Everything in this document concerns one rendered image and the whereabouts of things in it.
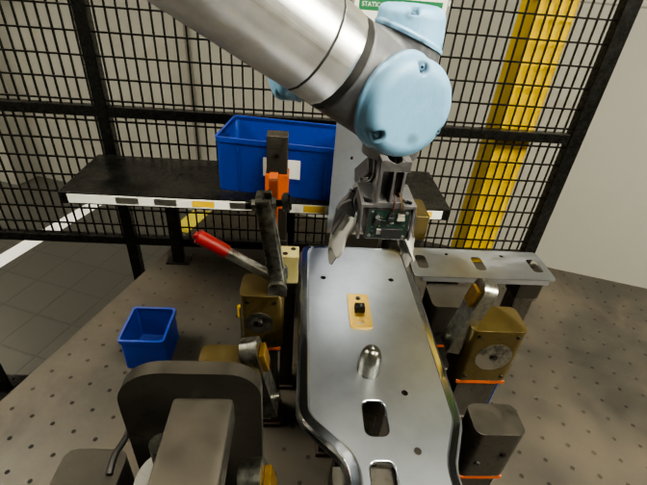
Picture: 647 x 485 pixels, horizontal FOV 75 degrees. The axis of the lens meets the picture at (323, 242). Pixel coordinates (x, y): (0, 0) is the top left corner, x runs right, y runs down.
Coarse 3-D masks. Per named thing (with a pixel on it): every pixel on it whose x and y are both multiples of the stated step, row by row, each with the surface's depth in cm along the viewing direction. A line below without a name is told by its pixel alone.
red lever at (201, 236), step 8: (200, 232) 62; (200, 240) 62; (208, 240) 62; (216, 240) 63; (208, 248) 63; (216, 248) 63; (224, 248) 63; (232, 248) 65; (224, 256) 63; (232, 256) 64; (240, 256) 65; (240, 264) 65; (248, 264) 65; (256, 264) 66; (256, 272) 66; (264, 272) 66
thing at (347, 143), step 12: (336, 132) 81; (348, 132) 82; (336, 144) 83; (348, 144) 83; (360, 144) 83; (336, 156) 84; (348, 156) 84; (360, 156) 85; (336, 168) 86; (348, 168) 86; (336, 180) 87; (348, 180) 87; (336, 192) 89; (336, 204) 91; (360, 228) 94
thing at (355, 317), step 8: (352, 296) 75; (360, 296) 75; (352, 304) 73; (368, 304) 73; (352, 312) 71; (360, 312) 71; (368, 312) 72; (352, 320) 70; (360, 320) 70; (368, 320) 70; (360, 328) 69; (368, 328) 69
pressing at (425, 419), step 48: (336, 288) 77; (384, 288) 78; (336, 336) 67; (384, 336) 68; (432, 336) 69; (336, 384) 59; (384, 384) 60; (432, 384) 60; (336, 432) 53; (432, 432) 54; (432, 480) 49
